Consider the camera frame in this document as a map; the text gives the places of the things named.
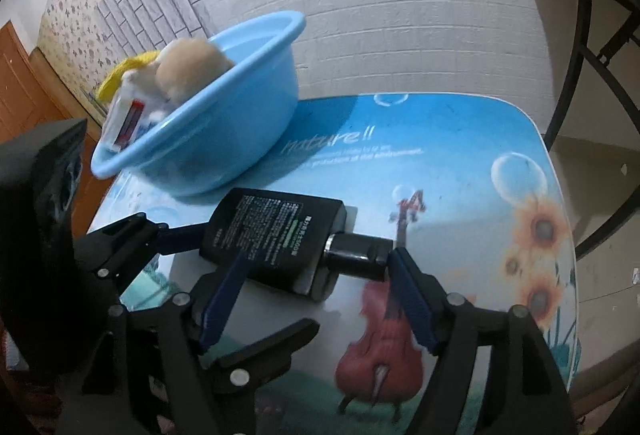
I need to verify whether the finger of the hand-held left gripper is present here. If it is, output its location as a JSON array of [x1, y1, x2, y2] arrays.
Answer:
[[75, 212, 211, 282], [202, 317, 321, 397]]

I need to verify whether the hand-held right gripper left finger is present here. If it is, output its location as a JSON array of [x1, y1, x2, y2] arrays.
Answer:
[[55, 250, 251, 435]]

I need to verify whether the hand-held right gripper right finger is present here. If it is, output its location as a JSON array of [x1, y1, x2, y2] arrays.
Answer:
[[387, 247, 583, 435]]

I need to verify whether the black bottle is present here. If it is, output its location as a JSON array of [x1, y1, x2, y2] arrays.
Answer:
[[199, 188, 396, 302]]

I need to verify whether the light blue plastic basin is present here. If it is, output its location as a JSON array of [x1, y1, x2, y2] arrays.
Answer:
[[90, 10, 307, 197]]

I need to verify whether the white packet red blue label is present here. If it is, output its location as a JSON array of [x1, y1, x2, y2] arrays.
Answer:
[[102, 82, 151, 153]]

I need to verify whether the plush dog with yellow hat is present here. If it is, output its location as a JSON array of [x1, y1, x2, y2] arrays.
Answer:
[[97, 38, 236, 121]]

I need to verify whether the wooden door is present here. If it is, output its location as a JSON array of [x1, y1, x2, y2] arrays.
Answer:
[[0, 20, 113, 196]]

